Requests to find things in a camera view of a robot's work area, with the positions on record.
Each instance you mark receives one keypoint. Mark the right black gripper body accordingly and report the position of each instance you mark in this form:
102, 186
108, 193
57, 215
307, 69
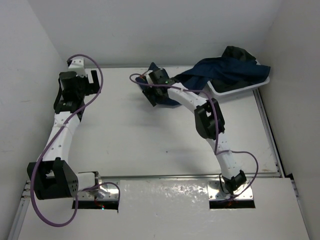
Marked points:
150, 91

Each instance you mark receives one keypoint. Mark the aluminium table frame rail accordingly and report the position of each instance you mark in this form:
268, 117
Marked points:
269, 135

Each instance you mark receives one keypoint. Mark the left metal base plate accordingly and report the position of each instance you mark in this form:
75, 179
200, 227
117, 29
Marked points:
105, 191

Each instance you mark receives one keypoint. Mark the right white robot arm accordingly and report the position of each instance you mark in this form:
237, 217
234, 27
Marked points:
209, 121

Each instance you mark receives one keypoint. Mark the dark blue denim trousers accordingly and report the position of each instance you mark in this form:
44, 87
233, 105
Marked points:
195, 78

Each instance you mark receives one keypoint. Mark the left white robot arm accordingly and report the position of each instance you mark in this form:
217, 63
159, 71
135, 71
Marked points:
53, 177

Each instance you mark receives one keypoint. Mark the black trousers in basket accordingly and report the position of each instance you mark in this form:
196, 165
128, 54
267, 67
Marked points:
233, 55

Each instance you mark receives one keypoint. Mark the white plastic basket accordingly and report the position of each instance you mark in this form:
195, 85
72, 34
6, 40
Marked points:
227, 79

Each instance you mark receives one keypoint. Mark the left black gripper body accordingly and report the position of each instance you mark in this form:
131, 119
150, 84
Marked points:
86, 88

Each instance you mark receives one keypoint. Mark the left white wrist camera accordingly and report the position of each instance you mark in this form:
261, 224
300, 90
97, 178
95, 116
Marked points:
77, 65

